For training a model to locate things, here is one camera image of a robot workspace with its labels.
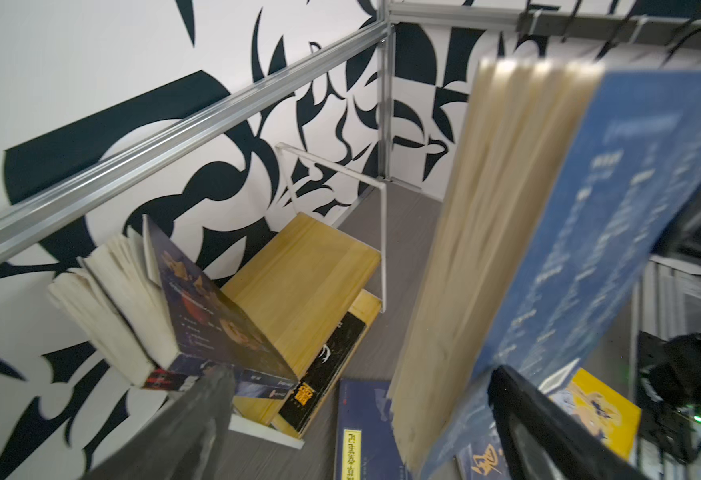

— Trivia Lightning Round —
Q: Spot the yellow book right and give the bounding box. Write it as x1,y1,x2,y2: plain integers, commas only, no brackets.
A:
539,362,641,461

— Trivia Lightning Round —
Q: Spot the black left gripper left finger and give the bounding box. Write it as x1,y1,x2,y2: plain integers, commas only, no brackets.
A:
84,366,236,479

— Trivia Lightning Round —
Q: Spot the purple portrait book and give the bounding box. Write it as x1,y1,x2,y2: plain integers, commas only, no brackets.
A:
82,214,300,402
456,430,509,480

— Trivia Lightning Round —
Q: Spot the black book yellow title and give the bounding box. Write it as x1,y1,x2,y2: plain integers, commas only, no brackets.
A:
270,290,381,439

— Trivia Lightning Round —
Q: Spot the wooden white-framed bookshelf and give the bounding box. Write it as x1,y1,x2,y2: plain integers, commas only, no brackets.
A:
222,143,387,450

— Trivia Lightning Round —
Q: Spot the grey wall hook rail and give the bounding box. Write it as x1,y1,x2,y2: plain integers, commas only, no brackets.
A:
516,1,701,58

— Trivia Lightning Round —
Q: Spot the black standing book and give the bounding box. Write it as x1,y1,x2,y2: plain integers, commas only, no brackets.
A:
48,265,156,389

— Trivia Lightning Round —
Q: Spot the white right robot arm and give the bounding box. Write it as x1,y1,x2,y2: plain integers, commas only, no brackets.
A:
635,332,701,465

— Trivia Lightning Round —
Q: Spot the thick blue book yellow label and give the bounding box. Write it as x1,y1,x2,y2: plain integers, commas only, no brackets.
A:
388,59,701,479

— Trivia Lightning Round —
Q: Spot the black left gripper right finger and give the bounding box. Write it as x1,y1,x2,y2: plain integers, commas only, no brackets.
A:
487,366,644,479

